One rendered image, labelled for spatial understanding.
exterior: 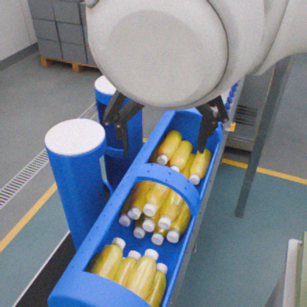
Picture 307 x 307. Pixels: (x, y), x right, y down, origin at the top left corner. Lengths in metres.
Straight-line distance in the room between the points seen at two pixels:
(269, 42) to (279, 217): 2.43
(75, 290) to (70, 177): 0.80
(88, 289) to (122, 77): 0.62
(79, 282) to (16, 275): 1.57
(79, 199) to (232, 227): 1.28
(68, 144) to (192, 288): 1.23
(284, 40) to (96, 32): 0.11
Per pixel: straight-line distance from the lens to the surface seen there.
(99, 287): 0.74
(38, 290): 2.04
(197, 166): 1.24
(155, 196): 0.97
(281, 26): 0.20
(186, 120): 1.34
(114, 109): 0.47
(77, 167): 1.42
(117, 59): 0.16
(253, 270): 2.26
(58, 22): 4.46
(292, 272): 1.11
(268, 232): 2.48
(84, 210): 1.63
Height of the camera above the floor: 1.89
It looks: 41 degrees down
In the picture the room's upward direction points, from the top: straight up
